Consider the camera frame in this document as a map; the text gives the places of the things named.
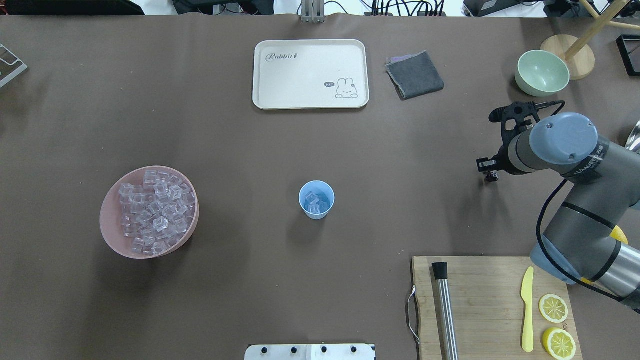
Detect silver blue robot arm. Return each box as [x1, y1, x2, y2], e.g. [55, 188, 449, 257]
[477, 112, 640, 312]

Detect wooden cutting board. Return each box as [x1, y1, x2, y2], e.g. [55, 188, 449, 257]
[411, 256, 570, 360]

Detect pink bowl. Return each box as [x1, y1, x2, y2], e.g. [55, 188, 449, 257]
[99, 165, 200, 259]

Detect aluminium frame post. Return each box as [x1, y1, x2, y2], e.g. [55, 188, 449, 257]
[300, 0, 325, 24]

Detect light blue cup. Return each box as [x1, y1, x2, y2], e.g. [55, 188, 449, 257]
[298, 180, 336, 220]

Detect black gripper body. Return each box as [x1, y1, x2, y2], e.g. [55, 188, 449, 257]
[487, 147, 514, 176]

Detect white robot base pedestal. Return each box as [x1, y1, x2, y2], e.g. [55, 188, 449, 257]
[244, 342, 377, 360]

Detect metal ice scoop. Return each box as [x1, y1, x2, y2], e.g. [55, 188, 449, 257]
[624, 121, 640, 154]

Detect clear ice cubes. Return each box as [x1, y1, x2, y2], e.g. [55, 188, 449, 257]
[116, 168, 197, 257]

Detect yellow plastic knife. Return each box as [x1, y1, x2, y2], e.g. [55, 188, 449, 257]
[519, 266, 535, 353]

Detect cream rabbit tray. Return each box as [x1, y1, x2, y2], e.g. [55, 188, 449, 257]
[252, 39, 370, 110]

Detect steel rod black cap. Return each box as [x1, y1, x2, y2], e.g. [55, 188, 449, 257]
[431, 262, 459, 360]

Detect grey folded cloth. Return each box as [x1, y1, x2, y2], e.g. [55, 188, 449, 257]
[385, 50, 445, 100]

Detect green bowl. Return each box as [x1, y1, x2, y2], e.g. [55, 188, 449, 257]
[514, 50, 570, 97]

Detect lemon half slice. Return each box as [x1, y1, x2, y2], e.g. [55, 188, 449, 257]
[538, 293, 569, 324]

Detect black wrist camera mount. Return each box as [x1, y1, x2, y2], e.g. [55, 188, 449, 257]
[488, 100, 566, 148]

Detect wooden mug tree stand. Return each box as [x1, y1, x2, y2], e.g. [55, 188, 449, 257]
[540, 0, 639, 81]

